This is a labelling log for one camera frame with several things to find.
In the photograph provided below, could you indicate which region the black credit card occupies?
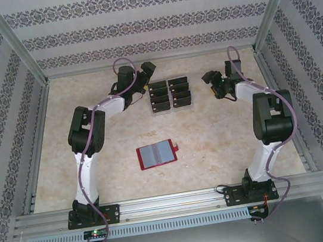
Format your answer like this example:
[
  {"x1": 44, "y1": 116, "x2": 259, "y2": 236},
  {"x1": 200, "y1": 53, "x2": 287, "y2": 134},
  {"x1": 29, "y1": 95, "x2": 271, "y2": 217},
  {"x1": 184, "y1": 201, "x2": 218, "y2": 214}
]
[
  {"x1": 151, "y1": 101, "x2": 172, "y2": 114},
  {"x1": 147, "y1": 79, "x2": 167, "y2": 91},
  {"x1": 170, "y1": 89, "x2": 192, "y2": 101},
  {"x1": 171, "y1": 97, "x2": 194, "y2": 110},
  {"x1": 169, "y1": 82, "x2": 191, "y2": 94},
  {"x1": 149, "y1": 94, "x2": 170, "y2": 106},
  {"x1": 148, "y1": 86, "x2": 169, "y2": 98},
  {"x1": 167, "y1": 75, "x2": 190, "y2": 87}
]

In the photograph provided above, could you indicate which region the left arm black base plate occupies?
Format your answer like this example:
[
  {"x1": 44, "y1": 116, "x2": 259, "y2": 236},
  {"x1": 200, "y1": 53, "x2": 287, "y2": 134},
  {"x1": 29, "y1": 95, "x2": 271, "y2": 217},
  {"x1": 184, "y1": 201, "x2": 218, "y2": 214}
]
[{"x1": 66, "y1": 203, "x2": 123, "y2": 231}]

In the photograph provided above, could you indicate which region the clear acrylic card stand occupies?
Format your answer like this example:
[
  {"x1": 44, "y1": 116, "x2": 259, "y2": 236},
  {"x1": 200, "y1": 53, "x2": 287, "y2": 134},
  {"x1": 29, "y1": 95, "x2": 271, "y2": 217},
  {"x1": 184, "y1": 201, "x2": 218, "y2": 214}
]
[{"x1": 146, "y1": 75, "x2": 195, "y2": 118}]

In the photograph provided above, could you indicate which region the slotted grey cable duct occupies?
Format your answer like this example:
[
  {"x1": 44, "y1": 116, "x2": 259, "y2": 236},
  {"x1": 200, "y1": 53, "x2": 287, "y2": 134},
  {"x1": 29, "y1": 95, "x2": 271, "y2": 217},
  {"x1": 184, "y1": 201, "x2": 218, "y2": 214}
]
[{"x1": 25, "y1": 206, "x2": 251, "y2": 242}]

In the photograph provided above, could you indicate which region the slanted aluminium frame post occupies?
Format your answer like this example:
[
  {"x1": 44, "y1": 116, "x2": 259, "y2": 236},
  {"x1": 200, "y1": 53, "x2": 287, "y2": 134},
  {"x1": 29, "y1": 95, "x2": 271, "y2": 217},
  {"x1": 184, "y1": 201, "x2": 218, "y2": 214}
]
[
  {"x1": 245, "y1": 0, "x2": 311, "y2": 54},
  {"x1": 0, "y1": 0, "x2": 52, "y2": 92}
]

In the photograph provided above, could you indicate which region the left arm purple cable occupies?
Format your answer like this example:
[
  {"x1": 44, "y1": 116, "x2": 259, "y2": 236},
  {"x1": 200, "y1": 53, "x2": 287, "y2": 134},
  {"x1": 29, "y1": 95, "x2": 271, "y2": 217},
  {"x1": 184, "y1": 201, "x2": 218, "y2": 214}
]
[{"x1": 62, "y1": 55, "x2": 161, "y2": 242}]

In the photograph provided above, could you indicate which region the aluminium table side rail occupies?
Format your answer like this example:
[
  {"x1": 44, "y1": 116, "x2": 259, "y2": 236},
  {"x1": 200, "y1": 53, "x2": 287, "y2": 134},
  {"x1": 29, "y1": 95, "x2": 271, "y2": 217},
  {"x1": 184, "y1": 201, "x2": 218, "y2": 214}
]
[
  {"x1": 5, "y1": 81, "x2": 68, "y2": 216},
  {"x1": 252, "y1": 44, "x2": 319, "y2": 178}
]

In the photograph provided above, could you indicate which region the small circuit board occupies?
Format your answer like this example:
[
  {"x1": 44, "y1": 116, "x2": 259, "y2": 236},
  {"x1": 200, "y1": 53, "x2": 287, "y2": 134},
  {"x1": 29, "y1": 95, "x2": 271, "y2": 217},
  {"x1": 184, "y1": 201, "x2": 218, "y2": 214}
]
[{"x1": 249, "y1": 203, "x2": 271, "y2": 216}]

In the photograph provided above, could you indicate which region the aluminium mounting rail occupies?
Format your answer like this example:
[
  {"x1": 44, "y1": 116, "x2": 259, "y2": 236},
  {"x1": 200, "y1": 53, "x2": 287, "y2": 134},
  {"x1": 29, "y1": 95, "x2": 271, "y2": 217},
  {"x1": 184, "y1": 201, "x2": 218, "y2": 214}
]
[{"x1": 11, "y1": 172, "x2": 323, "y2": 238}]

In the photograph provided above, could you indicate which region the red leather card holder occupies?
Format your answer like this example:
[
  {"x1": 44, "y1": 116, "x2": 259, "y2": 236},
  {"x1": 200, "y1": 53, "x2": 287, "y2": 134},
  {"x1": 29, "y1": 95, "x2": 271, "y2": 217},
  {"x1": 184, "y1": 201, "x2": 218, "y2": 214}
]
[{"x1": 135, "y1": 137, "x2": 182, "y2": 171}]

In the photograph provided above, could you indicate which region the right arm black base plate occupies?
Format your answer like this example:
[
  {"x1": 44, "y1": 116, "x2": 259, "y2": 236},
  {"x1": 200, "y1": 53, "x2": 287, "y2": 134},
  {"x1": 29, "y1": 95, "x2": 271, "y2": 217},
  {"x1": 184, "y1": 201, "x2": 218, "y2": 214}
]
[{"x1": 222, "y1": 179, "x2": 280, "y2": 208}]

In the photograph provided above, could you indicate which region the circuit board with green light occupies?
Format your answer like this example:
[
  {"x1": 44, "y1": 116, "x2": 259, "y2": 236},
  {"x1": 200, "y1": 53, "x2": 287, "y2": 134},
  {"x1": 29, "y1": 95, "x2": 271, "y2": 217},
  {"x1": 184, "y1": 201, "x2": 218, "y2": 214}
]
[{"x1": 82, "y1": 227, "x2": 110, "y2": 241}]

